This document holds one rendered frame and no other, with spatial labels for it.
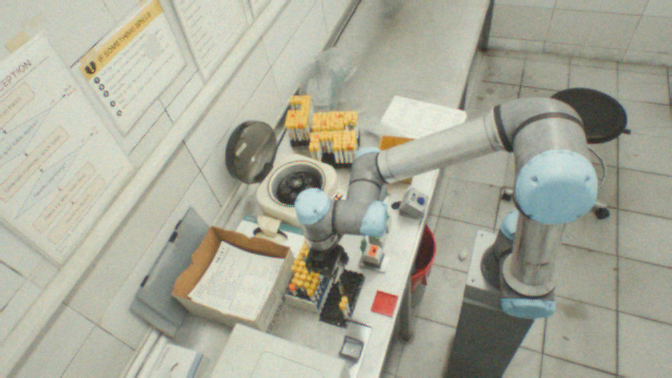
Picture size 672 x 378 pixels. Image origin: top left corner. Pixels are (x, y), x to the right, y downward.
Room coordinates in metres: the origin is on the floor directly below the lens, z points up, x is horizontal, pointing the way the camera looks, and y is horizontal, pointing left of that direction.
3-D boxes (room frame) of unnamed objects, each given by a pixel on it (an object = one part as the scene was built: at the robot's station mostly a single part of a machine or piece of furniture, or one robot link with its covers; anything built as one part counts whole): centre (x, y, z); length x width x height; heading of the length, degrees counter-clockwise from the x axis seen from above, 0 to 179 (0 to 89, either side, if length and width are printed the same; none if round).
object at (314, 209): (0.57, 0.06, 1.35); 0.09 x 0.08 x 0.11; 71
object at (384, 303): (0.54, -0.06, 0.88); 0.07 x 0.07 x 0.01; 60
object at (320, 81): (1.50, 0.00, 0.97); 0.26 x 0.17 x 0.19; 164
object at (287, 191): (0.97, 0.13, 0.97); 0.15 x 0.15 x 0.07
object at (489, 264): (0.53, -0.43, 1.00); 0.15 x 0.15 x 0.10
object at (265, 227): (0.82, 0.24, 0.92); 0.24 x 0.12 x 0.10; 60
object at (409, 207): (0.85, -0.22, 0.92); 0.13 x 0.07 x 0.08; 60
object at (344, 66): (1.64, -0.09, 0.94); 0.20 x 0.17 x 0.14; 133
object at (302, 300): (0.66, 0.13, 0.91); 0.20 x 0.10 x 0.07; 150
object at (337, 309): (0.58, 0.06, 0.93); 0.17 x 0.09 x 0.11; 150
